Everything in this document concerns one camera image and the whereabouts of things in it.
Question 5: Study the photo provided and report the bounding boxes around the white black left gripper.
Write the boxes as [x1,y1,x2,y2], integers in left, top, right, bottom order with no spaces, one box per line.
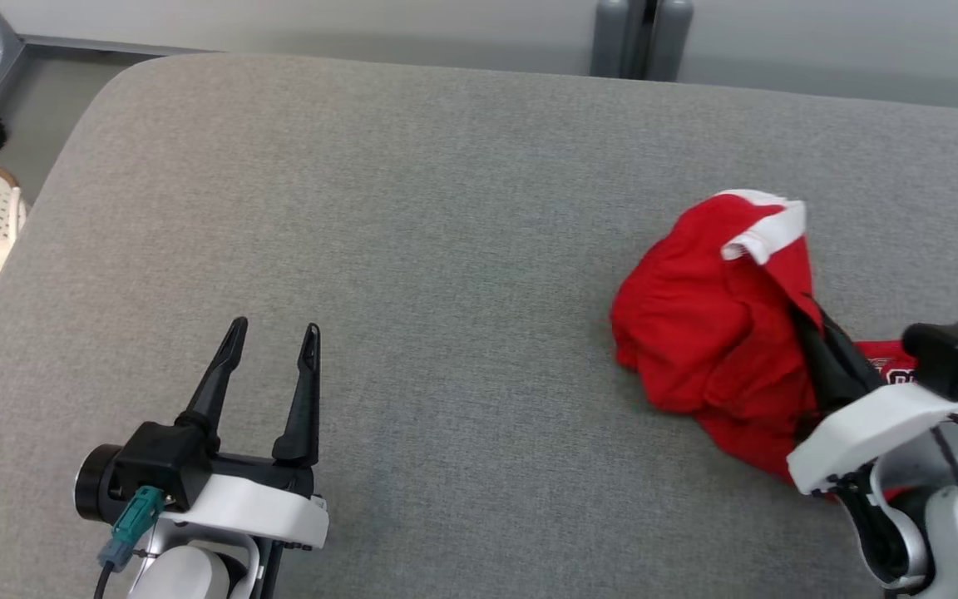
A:
[74,316,331,552]

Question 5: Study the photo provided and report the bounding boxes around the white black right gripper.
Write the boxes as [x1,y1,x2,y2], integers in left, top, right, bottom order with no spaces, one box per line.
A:
[786,301,958,498]

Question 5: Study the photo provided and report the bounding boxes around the red shorts with white waistband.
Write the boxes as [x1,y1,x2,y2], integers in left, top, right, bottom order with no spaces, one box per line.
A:
[610,189,826,485]

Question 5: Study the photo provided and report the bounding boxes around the grey partition post with feet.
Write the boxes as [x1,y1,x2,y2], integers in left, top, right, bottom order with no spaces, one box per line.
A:
[591,0,694,82]

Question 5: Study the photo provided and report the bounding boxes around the red jersey with white striped trim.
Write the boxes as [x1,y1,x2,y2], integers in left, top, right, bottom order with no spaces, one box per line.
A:
[852,339,958,501]

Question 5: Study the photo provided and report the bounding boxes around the black cable with teal plug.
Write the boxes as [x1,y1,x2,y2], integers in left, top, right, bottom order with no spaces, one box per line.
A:
[92,486,166,599]

